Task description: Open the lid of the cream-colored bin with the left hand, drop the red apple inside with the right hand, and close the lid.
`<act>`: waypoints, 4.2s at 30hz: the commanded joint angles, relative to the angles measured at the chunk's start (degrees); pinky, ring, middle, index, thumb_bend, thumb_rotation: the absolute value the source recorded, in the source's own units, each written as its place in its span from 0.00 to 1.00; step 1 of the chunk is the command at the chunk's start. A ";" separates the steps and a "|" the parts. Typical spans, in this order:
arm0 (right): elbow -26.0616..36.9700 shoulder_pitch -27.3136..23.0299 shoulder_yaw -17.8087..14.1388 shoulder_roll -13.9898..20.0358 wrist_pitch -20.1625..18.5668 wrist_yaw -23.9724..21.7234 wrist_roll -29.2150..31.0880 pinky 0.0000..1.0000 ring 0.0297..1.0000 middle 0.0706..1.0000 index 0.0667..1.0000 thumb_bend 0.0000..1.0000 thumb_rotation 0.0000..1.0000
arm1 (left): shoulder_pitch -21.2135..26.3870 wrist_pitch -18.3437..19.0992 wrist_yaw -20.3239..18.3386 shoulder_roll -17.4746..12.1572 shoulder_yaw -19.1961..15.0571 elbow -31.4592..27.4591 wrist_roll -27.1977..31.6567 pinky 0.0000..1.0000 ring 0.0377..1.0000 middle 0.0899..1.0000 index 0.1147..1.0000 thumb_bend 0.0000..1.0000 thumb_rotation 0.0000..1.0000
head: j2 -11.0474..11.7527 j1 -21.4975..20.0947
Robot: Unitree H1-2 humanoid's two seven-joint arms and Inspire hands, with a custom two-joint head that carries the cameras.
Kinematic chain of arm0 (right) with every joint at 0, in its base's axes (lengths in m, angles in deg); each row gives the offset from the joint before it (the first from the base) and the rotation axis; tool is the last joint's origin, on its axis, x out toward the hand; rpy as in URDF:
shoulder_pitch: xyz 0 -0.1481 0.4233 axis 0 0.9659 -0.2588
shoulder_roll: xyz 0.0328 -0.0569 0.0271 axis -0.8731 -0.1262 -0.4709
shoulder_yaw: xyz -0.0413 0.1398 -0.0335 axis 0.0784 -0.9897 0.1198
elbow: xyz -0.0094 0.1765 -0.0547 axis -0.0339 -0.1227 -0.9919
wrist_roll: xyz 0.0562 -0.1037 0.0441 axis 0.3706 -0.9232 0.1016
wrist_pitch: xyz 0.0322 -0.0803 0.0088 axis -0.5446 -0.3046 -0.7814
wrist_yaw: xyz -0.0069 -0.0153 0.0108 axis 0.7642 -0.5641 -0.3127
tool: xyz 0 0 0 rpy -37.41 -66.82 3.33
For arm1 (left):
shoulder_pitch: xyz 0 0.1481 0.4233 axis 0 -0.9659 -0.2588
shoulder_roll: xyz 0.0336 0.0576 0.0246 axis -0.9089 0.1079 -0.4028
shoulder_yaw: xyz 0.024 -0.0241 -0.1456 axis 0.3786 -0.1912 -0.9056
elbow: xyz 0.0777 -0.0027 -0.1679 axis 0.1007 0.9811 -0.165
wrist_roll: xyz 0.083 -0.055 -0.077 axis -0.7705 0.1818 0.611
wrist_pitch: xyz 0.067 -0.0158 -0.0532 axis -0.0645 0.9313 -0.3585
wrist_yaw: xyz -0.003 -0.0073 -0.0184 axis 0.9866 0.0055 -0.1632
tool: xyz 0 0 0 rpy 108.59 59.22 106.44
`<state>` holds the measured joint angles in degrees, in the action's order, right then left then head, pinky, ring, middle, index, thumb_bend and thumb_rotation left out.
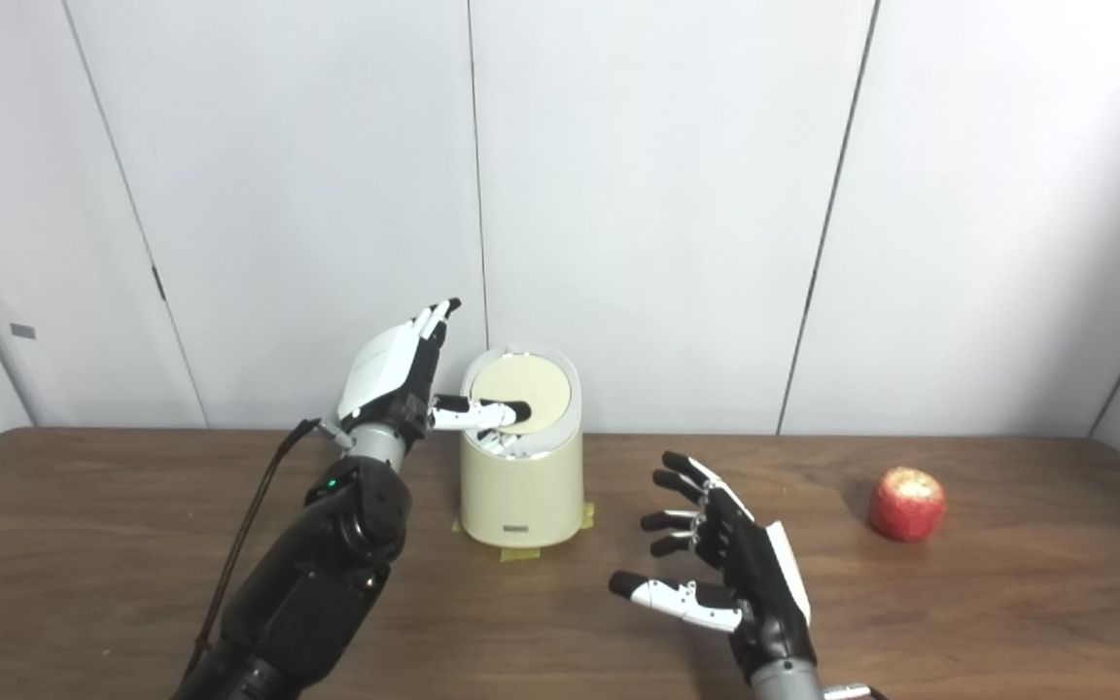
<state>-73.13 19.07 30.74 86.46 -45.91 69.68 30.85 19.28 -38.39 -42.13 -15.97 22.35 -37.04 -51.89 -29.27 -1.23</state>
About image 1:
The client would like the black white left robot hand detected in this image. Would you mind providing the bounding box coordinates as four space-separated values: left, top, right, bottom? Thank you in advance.
336 297 533 450

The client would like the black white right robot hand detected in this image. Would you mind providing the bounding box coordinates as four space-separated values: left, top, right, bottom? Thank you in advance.
609 450 819 686

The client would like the round cream bin lid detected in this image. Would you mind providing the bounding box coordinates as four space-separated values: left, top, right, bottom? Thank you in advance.
471 354 573 436

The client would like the red apple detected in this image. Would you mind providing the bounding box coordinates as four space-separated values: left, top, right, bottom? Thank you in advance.
868 467 947 543

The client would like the cream-colored cylindrical bin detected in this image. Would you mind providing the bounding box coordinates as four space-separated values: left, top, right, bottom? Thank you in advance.
458 343 585 548

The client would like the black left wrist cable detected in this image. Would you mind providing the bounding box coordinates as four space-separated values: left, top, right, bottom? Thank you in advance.
181 418 325 682

